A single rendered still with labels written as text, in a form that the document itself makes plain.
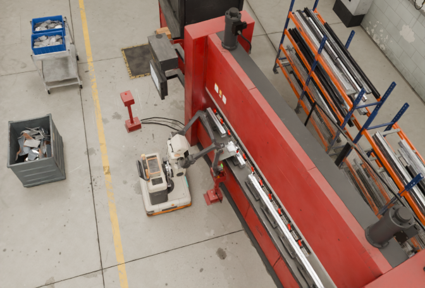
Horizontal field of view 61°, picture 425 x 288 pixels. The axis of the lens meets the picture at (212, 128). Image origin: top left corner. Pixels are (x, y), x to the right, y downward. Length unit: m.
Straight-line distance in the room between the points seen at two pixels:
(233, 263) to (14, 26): 6.51
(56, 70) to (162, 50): 2.85
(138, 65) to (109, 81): 0.66
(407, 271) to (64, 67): 6.00
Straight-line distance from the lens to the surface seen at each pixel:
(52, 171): 5.78
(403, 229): 2.98
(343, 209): 3.31
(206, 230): 5.43
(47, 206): 5.93
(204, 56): 4.60
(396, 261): 3.32
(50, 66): 7.20
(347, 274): 3.72
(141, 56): 7.50
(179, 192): 5.34
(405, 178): 4.81
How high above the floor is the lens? 5.09
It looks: 54 degrees down
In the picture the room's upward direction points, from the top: 6 degrees clockwise
